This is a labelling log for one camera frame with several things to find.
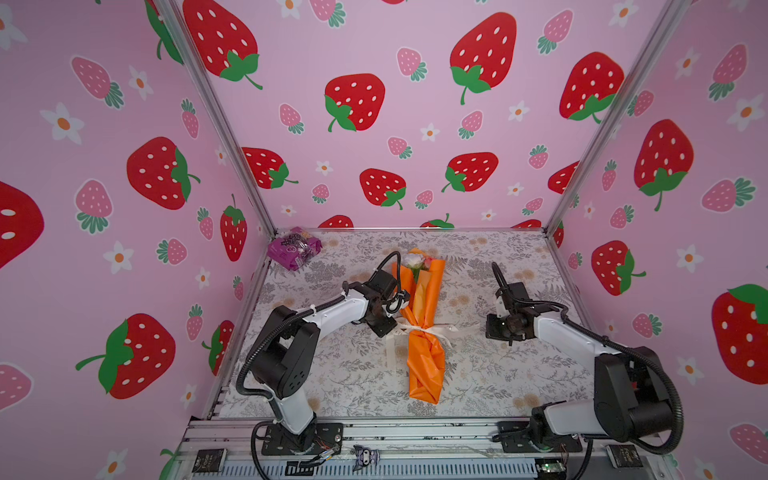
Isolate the white ribbon strip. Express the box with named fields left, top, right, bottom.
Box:
left=383, top=317, right=460, bottom=370

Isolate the orange wrapping paper sheet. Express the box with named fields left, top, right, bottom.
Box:
left=400, top=248, right=446, bottom=405

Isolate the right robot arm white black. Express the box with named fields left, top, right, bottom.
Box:
left=486, top=263, right=684, bottom=455

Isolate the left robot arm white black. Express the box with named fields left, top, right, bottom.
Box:
left=235, top=251, right=410, bottom=452

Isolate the purple plastic snack bag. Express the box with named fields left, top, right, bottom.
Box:
left=267, top=227, right=322, bottom=271

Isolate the small purple figure charm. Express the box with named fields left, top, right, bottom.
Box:
left=353, top=445, right=380, bottom=472

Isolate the right black label plate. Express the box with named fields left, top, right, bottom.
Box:
left=605, top=444, right=644, bottom=469

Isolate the black label plate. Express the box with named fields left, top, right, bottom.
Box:
left=605, top=444, right=644, bottom=469
left=191, top=448, right=228, bottom=474

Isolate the left black label plate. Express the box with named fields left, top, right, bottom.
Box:
left=191, top=448, right=228, bottom=474

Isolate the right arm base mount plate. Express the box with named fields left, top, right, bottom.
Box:
left=491, top=419, right=583, bottom=453

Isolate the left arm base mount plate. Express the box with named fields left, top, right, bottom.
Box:
left=260, top=422, right=344, bottom=456

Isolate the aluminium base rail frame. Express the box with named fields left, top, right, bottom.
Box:
left=163, top=417, right=681, bottom=479

